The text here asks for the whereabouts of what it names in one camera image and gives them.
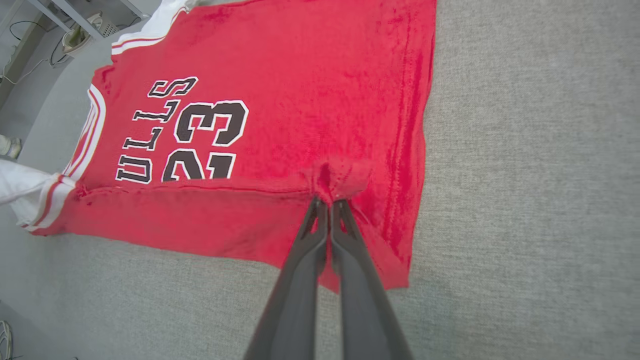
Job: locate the red and white basketball jersey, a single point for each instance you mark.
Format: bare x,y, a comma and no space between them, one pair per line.
300,100

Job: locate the white shoe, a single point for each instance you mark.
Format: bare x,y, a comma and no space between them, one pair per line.
10,147

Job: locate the grey metal table frame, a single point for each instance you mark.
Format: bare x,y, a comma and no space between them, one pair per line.
75,15

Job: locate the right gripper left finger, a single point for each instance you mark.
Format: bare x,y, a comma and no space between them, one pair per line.
295,300

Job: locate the white and green clothes iron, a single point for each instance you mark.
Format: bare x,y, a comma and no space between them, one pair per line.
82,34

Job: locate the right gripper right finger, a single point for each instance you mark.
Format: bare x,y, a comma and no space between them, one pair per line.
365,310

